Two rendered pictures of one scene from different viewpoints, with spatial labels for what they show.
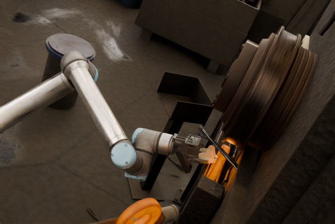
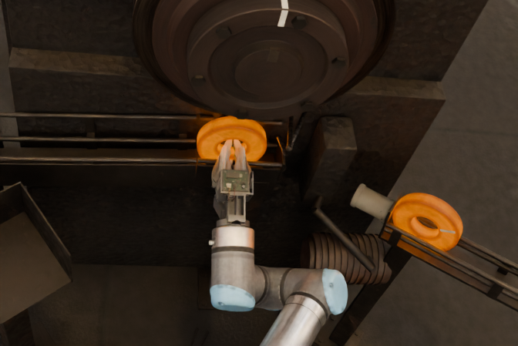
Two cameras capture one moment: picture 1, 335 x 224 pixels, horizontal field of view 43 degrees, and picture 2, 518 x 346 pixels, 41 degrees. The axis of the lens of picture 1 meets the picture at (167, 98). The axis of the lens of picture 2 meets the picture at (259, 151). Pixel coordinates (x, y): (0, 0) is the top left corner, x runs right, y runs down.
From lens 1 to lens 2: 1.89 m
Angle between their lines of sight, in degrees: 80
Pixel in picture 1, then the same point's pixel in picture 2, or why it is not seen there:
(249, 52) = (314, 6)
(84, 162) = not seen: outside the picture
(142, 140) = (255, 281)
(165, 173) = not seen: outside the picture
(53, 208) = not seen: outside the picture
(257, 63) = not seen: outside the picture
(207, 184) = (341, 138)
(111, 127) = (306, 330)
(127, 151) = (337, 280)
